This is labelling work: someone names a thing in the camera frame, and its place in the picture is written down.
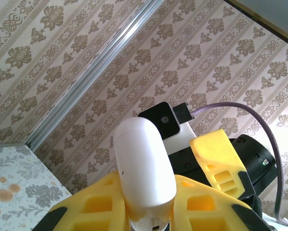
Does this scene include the aluminium frame post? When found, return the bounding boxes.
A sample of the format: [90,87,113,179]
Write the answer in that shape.
[25,0,170,153]

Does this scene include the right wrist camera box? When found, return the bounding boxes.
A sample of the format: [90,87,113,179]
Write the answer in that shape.
[137,101,198,155]

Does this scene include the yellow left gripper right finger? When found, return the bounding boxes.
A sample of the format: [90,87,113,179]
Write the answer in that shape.
[170,174,273,231]

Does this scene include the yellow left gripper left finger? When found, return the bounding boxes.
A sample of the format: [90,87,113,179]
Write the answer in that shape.
[34,171,131,231]

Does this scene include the white earbud charging case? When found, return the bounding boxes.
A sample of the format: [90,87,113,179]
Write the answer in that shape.
[112,117,177,231]

